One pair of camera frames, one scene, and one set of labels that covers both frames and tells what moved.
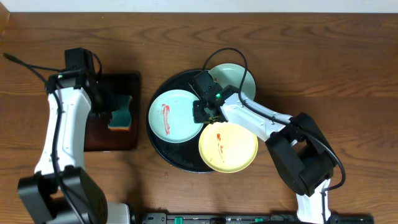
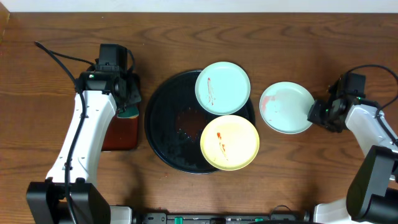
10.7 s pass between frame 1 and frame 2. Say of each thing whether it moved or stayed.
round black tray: stayed
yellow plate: stayed
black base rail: stayed
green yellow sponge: moved
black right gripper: moved
